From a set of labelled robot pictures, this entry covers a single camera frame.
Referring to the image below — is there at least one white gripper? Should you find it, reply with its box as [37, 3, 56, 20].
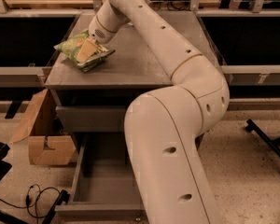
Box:
[76, 16, 115, 63]

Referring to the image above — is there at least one green jalapeno chip bag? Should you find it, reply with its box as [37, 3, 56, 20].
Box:
[54, 30, 115, 73]

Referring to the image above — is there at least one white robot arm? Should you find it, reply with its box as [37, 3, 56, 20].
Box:
[89, 0, 230, 224]

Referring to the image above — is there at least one grey drawer cabinet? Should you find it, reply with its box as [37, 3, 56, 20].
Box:
[47, 12, 230, 155]

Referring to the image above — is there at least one grey middle drawer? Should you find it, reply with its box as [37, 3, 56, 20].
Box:
[56, 105, 126, 133]

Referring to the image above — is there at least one open grey bottom drawer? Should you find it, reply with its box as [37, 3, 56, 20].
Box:
[56, 133, 147, 221]

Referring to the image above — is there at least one brown cardboard box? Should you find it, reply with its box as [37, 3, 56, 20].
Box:
[10, 89, 77, 166]

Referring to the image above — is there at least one black stand leg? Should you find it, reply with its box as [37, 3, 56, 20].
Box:
[245, 119, 280, 158]

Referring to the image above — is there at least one black cable on floor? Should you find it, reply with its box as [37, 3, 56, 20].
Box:
[0, 184, 63, 220]

